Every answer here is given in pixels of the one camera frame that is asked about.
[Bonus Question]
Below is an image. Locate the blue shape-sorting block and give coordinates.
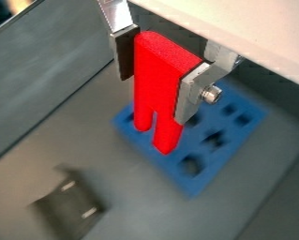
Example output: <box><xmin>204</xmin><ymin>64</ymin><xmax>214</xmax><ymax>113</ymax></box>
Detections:
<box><xmin>110</xmin><ymin>80</ymin><xmax>267</xmax><ymax>197</ymax></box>

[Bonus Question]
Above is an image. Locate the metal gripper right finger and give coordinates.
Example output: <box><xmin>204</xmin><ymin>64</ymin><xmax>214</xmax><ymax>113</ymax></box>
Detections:
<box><xmin>173</xmin><ymin>41</ymin><xmax>243</xmax><ymax>125</ymax></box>

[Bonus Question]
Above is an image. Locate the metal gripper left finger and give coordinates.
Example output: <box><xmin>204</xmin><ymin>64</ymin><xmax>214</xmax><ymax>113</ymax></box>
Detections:
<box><xmin>94</xmin><ymin>0</ymin><xmax>140</xmax><ymax>81</ymax></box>

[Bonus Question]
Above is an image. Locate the black curved fixture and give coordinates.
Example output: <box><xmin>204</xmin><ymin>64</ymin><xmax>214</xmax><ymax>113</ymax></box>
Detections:
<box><xmin>29</xmin><ymin>164</ymin><xmax>108</xmax><ymax>240</ymax></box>

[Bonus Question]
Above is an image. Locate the red square-circle object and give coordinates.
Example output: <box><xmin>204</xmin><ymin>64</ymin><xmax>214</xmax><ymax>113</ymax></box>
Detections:
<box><xmin>133</xmin><ymin>31</ymin><xmax>201</xmax><ymax>155</ymax></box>

